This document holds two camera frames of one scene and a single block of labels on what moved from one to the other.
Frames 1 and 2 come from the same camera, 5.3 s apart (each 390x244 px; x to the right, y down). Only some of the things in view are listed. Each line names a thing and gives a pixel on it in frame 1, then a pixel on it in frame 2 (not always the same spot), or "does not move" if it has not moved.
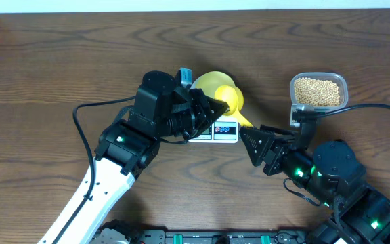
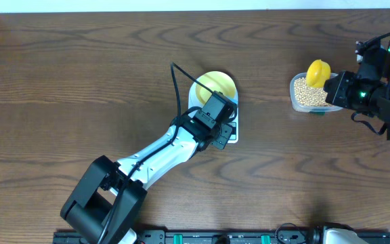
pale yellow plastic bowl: (210, 80) does not move
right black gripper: (278, 146) -> (336, 95)
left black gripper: (196, 104) -> (221, 142)
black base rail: (121, 235) does not move
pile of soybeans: (315, 92) does not move
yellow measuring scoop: (233, 97) -> (317, 74)
